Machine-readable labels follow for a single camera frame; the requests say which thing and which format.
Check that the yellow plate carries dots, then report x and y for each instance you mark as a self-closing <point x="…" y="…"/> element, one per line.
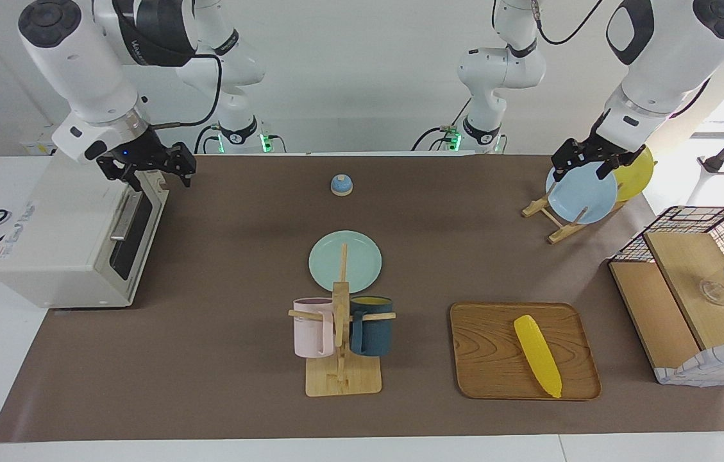
<point x="637" y="176"/>

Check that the mint green plate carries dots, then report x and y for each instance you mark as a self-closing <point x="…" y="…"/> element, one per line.
<point x="362" y="256"/>

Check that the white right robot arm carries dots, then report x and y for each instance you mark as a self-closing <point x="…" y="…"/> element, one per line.
<point x="73" y="58"/>

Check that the white power box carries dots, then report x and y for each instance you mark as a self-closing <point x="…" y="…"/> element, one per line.
<point x="38" y="146"/>

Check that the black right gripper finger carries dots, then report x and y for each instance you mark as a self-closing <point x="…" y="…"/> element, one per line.
<point x="185" y="163"/>
<point x="134" y="176"/>

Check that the pink mug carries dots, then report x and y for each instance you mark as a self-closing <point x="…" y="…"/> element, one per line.
<point x="310" y="333"/>

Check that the white toaster oven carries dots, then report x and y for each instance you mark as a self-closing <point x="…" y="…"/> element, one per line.
<point x="47" y="244"/>

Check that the light blue plate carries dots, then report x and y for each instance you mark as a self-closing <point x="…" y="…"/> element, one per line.
<point x="583" y="196"/>

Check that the wooden mug rack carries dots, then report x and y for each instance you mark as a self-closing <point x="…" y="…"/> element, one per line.
<point x="342" y="382"/>

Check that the wooden serving tray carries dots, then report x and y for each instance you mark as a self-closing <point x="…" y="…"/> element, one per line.
<point x="490" y="353"/>

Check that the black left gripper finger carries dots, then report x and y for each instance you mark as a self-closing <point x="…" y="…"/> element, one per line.
<point x="565" y="156"/>
<point x="610" y="168"/>

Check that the wooden plate rack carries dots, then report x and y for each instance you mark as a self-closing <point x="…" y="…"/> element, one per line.
<point x="560" y="234"/>

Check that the wooden step shelf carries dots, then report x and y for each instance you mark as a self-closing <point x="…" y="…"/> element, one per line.
<point x="689" y="269"/>

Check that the yellow corn cob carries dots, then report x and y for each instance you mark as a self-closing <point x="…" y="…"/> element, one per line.
<point x="538" y="356"/>

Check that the brown table mat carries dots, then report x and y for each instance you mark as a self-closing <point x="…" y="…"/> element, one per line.
<point x="208" y="359"/>

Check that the small clear glass dish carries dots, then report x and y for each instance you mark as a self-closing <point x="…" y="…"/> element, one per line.
<point x="713" y="292"/>

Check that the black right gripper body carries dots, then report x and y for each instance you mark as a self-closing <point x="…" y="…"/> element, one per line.
<point x="137" y="154"/>

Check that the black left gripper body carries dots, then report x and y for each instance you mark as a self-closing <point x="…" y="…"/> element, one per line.
<point x="599" y="151"/>

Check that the dark teal mug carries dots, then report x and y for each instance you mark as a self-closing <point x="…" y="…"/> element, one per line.
<point x="374" y="337"/>

